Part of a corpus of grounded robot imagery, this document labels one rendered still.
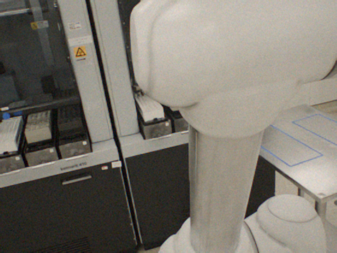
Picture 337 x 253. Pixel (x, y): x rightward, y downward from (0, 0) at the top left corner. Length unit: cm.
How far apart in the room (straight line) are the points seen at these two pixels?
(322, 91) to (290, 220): 294
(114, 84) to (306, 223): 115
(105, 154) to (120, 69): 41
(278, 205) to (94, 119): 112
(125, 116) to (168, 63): 145
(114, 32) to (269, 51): 136
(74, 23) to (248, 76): 135
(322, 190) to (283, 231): 39
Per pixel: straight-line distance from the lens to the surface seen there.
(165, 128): 173
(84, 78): 169
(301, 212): 85
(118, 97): 173
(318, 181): 122
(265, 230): 85
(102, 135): 179
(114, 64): 168
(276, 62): 34
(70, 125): 174
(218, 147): 45
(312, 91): 364
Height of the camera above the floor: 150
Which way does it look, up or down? 25 degrees down
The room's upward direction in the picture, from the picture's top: 8 degrees counter-clockwise
